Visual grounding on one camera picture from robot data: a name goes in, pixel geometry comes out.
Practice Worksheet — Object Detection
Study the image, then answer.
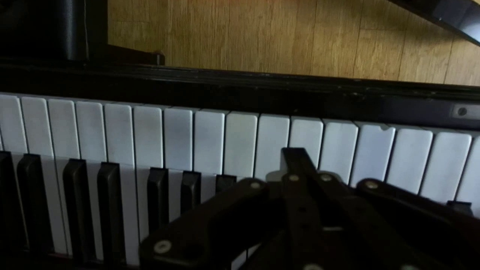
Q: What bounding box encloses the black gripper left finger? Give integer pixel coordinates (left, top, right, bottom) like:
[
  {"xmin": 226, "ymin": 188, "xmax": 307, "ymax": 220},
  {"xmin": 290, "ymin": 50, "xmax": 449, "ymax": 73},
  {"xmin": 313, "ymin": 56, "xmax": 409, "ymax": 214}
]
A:
[{"xmin": 139, "ymin": 148, "xmax": 313, "ymax": 270}]

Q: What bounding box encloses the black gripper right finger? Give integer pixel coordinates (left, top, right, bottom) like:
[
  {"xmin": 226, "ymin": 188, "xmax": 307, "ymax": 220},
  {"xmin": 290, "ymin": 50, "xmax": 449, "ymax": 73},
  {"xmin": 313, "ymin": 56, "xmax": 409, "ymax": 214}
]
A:
[{"xmin": 299, "ymin": 148, "xmax": 480, "ymax": 270}]

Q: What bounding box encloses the black piano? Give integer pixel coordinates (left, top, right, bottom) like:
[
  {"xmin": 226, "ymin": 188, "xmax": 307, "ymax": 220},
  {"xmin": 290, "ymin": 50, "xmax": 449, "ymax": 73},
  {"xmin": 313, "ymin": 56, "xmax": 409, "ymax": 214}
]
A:
[{"xmin": 0, "ymin": 59, "xmax": 480, "ymax": 270}]

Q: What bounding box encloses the black piano bench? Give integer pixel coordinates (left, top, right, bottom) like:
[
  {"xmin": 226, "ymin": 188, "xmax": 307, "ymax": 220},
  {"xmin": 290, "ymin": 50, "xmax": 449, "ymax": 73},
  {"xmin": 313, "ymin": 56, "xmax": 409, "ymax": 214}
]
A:
[{"xmin": 0, "ymin": 0, "xmax": 167, "ymax": 68}]

